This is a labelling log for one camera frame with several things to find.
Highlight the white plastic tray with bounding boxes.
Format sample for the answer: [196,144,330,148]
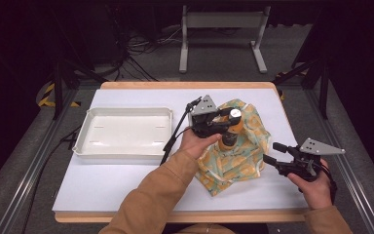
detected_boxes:
[72,106,174,160]

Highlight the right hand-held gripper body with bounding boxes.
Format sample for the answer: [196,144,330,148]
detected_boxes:
[277,137,347,183]

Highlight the white table mat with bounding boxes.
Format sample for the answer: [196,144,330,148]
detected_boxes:
[52,88,310,213]

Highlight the orange slice print cloth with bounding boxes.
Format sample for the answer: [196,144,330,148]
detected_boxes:
[194,97,272,198]

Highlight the person's right hand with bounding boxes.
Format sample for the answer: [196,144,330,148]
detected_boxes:
[286,159,334,211]

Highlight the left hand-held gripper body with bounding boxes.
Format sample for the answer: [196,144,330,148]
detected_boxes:
[188,94,229,139]

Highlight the black tripod stand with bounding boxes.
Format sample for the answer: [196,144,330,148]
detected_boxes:
[272,58,331,121]
[50,58,109,121]

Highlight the yellow black hazard tape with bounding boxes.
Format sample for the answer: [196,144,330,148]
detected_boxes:
[37,82,82,108]

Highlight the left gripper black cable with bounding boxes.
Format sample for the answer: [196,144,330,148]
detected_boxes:
[160,96,203,166]

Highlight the person's left hand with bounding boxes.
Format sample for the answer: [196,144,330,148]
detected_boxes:
[178,128,223,161]

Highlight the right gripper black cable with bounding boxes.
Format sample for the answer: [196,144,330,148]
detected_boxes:
[320,164,338,206]

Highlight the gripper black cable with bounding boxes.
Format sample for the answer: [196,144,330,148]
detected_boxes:
[320,164,338,206]
[160,96,203,166]

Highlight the orange bottle with silver cap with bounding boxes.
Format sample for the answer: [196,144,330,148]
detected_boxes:
[218,107,243,152]

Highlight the person's tan clothing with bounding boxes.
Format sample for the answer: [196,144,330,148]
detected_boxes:
[174,223,239,234]

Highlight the aluminium frame rail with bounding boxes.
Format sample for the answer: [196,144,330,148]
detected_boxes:
[305,88,374,234]
[0,88,79,234]

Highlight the bundle of floor cables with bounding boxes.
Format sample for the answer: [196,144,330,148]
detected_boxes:
[110,24,183,82]

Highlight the white metal stand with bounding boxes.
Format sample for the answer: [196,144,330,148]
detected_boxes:
[178,4,272,74]

